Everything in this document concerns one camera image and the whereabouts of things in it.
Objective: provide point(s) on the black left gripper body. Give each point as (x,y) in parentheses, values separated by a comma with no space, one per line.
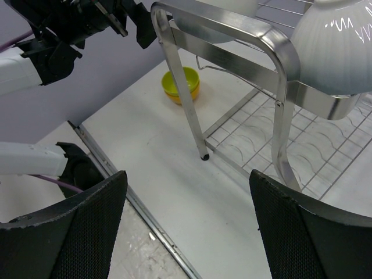
(79,20)

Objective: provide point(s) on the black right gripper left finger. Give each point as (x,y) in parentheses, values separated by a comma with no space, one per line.
(70,239)

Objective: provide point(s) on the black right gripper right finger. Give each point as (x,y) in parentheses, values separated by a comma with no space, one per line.
(307,238)

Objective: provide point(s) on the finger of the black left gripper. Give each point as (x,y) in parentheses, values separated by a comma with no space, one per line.
(141,17)

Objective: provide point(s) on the large white bowl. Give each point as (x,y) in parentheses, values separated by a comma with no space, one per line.
(184,23)
(333,42)

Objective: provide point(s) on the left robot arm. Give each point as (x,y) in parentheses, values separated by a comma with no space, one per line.
(46,54)

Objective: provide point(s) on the stainless steel dish rack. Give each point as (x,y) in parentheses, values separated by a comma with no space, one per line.
(293,132)

